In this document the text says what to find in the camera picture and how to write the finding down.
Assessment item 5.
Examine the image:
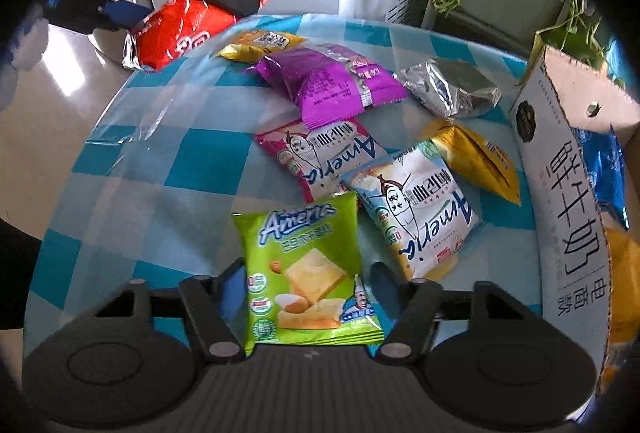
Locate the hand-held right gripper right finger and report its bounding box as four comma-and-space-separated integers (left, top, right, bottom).
369, 261, 548, 361

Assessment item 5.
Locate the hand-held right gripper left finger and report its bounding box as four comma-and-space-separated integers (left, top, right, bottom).
92, 258, 251, 361

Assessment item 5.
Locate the red snack packet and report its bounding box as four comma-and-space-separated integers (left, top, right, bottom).
121, 0, 308, 72

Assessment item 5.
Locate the small yellow snack packet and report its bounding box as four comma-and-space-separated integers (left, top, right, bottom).
215, 29, 307, 64

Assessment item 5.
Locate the green snack packet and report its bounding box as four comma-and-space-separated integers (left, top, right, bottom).
231, 191, 385, 356

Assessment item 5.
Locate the blue and white snack packet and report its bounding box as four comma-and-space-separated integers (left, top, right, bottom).
340, 140, 481, 283

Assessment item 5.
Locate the purple snack packet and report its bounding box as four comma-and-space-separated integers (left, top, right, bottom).
247, 44, 410, 130

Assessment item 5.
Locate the pink and white snack packet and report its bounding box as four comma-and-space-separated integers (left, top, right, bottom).
254, 117, 390, 204

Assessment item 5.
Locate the white cardboard box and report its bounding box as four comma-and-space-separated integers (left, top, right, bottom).
507, 30, 640, 394

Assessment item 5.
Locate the silver foil snack packet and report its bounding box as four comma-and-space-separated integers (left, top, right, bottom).
395, 58, 502, 120

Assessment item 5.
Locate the blue checked tablecloth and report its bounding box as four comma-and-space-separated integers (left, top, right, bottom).
22, 13, 551, 364

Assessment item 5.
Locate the gold snack packet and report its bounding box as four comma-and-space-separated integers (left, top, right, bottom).
420, 118, 522, 206

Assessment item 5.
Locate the orange yellow snack packet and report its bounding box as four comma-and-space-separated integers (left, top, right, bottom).
597, 213, 640, 384

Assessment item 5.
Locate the blue foil snack packet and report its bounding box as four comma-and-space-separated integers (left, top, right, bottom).
572, 125, 630, 229

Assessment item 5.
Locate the small trailing green plant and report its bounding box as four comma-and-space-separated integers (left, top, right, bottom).
537, 0, 626, 86

